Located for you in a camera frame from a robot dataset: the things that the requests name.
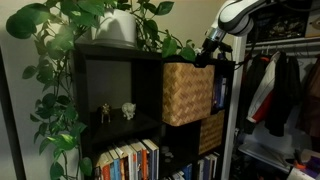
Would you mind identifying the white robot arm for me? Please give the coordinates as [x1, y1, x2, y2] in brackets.
[195, 0, 318, 67]

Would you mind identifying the closet rod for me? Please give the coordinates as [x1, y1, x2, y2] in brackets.
[253, 41, 320, 50]

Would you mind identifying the books bottom right shelf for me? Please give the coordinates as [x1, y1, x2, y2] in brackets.
[160, 152, 220, 180]

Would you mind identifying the white plant pot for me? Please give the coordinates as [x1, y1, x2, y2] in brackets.
[91, 8, 136, 49]

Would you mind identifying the white elephant figurine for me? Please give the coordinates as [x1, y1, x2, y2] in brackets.
[122, 103, 136, 120]

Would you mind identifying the box on closet shelf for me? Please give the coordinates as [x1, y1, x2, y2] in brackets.
[247, 5, 308, 43]

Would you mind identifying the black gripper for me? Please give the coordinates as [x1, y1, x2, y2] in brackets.
[195, 39, 232, 66]

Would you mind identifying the dark wooden bookshelf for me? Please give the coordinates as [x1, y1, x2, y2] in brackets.
[73, 44, 235, 180]

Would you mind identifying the black hanging garment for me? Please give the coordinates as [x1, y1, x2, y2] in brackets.
[265, 52, 302, 137]

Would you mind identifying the woven basket drawer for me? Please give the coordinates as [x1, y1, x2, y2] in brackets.
[199, 110, 225, 154]
[162, 63, 215, 126]

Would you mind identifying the row of books lower left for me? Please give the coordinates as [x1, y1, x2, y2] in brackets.
[92, 139, 160, 180]

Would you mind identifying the white red jacket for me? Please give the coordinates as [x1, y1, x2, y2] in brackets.
[246, 52, 281, 123]

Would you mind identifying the brown hanging garment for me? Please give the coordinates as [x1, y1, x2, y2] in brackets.
[297, 59, 320, 138]

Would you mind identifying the green pothos plant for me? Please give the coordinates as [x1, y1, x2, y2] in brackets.
[6, 0, 198, 180]

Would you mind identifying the blue books upper shelf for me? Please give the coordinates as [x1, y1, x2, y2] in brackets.
[214, 75, 227, 109]

